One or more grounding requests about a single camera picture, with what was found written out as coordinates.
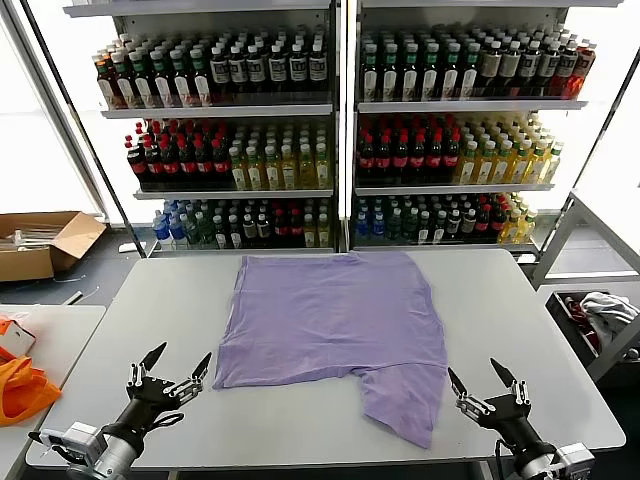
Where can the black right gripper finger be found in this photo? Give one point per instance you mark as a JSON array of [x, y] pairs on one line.
[[502, 374], [457, 385]]

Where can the grey metal frame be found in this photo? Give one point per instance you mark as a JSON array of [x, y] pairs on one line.
[[555, 245]]

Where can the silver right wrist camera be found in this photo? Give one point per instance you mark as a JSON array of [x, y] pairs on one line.
[[575, 457]]

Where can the grey metal shelf unit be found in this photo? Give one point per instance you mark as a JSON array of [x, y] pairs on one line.
[[470, 106], [215, 111]]

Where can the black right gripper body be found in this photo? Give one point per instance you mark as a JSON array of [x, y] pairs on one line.
[[515, 420]]

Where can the green label tea bottle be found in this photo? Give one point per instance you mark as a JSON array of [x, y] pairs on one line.
[[430, 75], [470, 74], [410, 75], [370, 75], [450, 74], [200, 81], [390, 75], [140, 84], [121, 85], [180, 82], [160, 83]]

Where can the dark bottle beige label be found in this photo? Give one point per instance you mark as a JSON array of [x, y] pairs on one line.
[[509, 67], [490, 67]]

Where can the small yellow juice bottle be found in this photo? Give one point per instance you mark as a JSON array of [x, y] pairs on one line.
[[324, 232], [310, 232], [512, 227], [528, 226]]

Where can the small cola bottle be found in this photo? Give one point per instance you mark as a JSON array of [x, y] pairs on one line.
[[295, 231], [280, 231], [498, 224], [483, 224]]

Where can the purple t-shirt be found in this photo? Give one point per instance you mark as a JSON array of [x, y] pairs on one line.
[[325, 320]]

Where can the white vertical light strip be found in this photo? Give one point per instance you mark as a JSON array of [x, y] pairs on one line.
[[343, 125]]

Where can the grey round caster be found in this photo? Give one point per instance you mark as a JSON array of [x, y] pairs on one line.
[[632, 354]]

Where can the small white flat object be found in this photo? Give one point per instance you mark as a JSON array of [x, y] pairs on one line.
[[127, 246]]

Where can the small green bottle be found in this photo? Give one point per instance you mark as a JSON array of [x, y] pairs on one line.
[[395, 227], [192, 232], [410, 227], [206, 232]]

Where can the short grey stick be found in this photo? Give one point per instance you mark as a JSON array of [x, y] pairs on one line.
[[75, 296]]

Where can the red crumpled garment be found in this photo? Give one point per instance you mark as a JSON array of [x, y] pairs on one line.
[[575, 310]]

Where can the black plastic bin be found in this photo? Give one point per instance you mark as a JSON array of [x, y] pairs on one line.
[[565, 325]]

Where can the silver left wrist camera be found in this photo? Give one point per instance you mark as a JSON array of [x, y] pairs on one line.
[[75, 440]]

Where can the red cap cola bottle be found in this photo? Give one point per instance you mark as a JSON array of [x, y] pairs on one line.
[[169, 166], [186, 166], [436, 160], [367, 160], [401, 160], [221, 165], [204, 166], [136, 165], [452, 159], [419, 160], [384, 160], [152, 166]]

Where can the white grey crumpled garment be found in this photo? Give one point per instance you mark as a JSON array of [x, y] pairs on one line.
[[605, 307]]

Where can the dark bottle white label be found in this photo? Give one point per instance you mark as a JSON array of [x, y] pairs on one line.
[[237, 70], [529, 67], [567, 67], [256, 69], [549, 67], [316, 68], [297, 68], [219, 70], [277, 69]]

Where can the open cardboard box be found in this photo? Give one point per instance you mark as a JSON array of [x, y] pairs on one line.
[[25, 262]]

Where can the white plastic tubes bundle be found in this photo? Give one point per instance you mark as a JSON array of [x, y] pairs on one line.
[[35, 236]]

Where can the orange fabric bag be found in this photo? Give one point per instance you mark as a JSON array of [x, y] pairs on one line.
[[20, 395]]

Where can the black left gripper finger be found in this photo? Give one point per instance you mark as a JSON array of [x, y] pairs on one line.
[[152, 357], [200, 369]]

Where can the black slanted pole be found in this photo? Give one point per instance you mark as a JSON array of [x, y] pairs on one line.
[[58, 75], [593, 150]]

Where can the red tea bottle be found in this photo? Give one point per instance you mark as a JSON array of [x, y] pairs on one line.
[[584, 70], [103, 82]]

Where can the small dark white-cap bottle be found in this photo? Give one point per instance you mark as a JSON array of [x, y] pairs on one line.
[[454, 225], [469, 225], [440, 227], [424, 227], [235, 234], [220, 234], [264, 232], [250, 232]]

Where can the blue label water bottle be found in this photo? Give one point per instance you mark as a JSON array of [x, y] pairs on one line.
[[377, 227], [176, 232], [161, 232], [361, 227]]

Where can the orange white small box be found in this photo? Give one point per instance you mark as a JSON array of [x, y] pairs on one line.
[[17, 340]]

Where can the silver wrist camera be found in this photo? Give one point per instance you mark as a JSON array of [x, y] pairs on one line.
[[575, 457], [75, 440]]

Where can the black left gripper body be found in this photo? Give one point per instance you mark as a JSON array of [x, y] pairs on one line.
[[142, 405]]

